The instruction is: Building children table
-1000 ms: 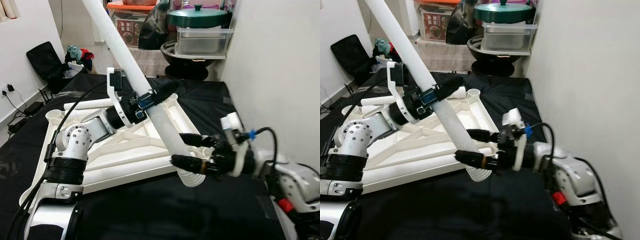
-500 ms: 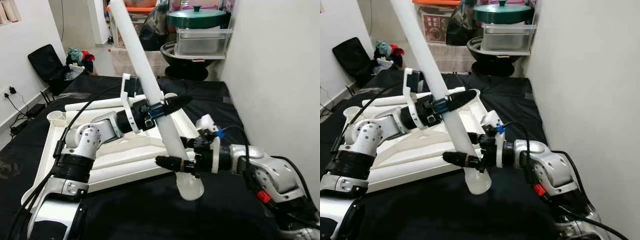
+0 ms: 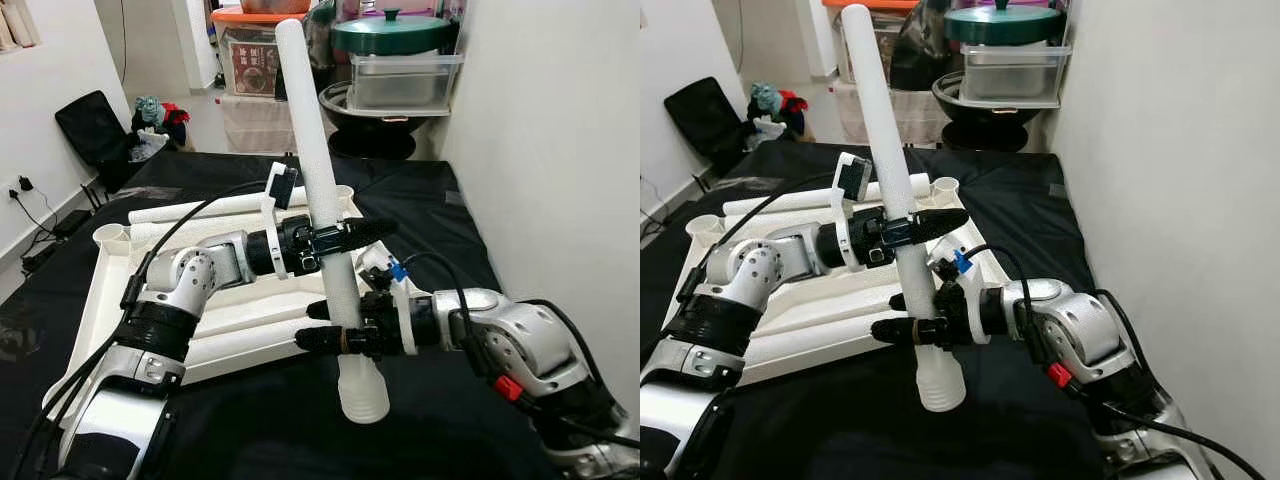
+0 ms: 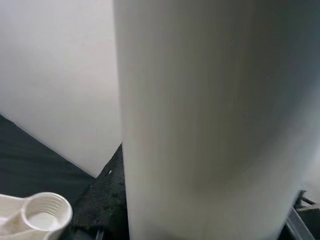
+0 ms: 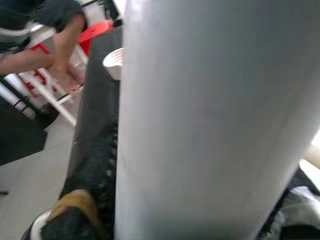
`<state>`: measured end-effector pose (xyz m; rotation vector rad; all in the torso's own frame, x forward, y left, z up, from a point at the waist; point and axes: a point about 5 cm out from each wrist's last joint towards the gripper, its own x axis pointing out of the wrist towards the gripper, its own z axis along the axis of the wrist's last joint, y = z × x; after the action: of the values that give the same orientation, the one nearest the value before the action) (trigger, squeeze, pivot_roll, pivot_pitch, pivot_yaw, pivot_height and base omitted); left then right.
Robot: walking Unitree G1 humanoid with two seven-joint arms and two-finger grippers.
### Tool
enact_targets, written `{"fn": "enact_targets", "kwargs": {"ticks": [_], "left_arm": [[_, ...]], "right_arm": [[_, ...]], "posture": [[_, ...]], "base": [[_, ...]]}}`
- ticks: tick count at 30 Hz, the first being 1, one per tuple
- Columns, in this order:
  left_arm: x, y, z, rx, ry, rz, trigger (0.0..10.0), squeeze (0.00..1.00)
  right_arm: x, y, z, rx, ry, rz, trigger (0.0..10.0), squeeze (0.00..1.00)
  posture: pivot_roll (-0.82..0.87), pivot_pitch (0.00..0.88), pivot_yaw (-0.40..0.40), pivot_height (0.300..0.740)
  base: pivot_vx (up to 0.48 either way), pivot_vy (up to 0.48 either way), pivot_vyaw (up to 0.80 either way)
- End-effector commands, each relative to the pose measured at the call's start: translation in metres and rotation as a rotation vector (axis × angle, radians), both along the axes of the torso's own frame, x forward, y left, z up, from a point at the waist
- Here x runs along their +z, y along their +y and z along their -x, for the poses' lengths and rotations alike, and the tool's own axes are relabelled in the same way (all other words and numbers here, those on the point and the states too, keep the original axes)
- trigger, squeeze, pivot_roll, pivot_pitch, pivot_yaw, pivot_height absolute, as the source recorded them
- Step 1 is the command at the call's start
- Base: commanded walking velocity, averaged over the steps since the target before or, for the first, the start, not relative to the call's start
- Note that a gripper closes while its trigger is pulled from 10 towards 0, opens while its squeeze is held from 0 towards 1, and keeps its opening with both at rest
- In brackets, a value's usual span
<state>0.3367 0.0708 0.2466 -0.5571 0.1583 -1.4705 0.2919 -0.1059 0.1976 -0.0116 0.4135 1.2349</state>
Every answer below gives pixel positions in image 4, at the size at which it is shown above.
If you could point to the white plastic table leg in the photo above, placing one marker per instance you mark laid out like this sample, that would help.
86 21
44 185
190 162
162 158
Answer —
200 125

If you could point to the black plastic sheet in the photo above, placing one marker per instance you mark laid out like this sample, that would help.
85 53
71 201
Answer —
37 162

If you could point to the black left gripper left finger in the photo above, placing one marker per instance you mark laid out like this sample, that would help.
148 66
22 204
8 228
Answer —
110 195

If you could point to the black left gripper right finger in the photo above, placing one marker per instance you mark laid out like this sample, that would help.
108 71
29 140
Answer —
308 217

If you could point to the white plastic table top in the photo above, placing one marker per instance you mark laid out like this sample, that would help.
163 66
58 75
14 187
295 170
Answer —
47 217

